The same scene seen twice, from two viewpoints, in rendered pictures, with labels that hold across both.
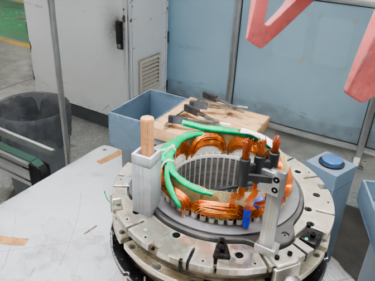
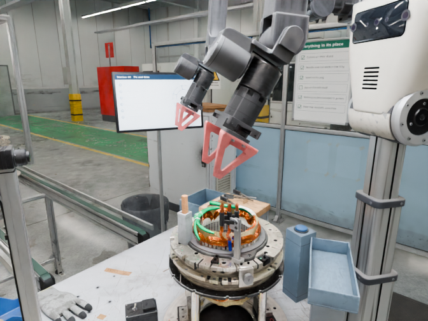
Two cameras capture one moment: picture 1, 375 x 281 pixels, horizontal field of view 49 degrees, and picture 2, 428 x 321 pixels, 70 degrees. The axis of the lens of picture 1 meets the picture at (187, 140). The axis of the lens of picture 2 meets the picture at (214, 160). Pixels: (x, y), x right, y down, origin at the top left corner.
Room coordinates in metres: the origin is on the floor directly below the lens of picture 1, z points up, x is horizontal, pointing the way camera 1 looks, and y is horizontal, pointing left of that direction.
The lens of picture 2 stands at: (-0.29, -0.16, 1.53)
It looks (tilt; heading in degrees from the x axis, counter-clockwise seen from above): 15 degrees down; 10
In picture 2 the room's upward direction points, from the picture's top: straight up
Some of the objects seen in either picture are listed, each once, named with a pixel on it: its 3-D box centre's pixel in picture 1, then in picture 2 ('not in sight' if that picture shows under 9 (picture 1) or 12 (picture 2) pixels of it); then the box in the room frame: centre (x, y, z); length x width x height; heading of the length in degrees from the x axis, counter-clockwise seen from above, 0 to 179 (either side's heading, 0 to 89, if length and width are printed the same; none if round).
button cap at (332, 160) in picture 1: (332, 159); (301, 228); (0.70, -0.28, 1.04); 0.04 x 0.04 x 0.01
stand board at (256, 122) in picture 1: (210, 126); (234, 208); (0.79, -0.05, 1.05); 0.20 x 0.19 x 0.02; 63
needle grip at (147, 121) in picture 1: (147, 139); (185, 206); (0.45, 0.05, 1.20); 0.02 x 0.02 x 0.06
